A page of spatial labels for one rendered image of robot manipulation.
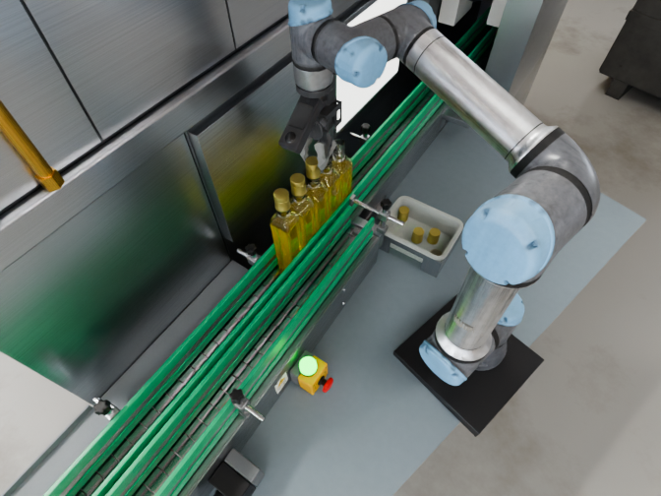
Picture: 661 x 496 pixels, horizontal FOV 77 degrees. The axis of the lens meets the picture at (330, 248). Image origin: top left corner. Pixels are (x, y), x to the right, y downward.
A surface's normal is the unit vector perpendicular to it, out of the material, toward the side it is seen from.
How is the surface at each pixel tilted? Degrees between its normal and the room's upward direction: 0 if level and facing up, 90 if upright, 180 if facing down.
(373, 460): 0
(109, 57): 90
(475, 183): 0
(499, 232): 82
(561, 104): 0
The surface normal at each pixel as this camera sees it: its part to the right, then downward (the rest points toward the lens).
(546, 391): -0.01, -0.58
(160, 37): 0.84, 0.44
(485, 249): -0.75, 0.44
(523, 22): -0.55, 0.68
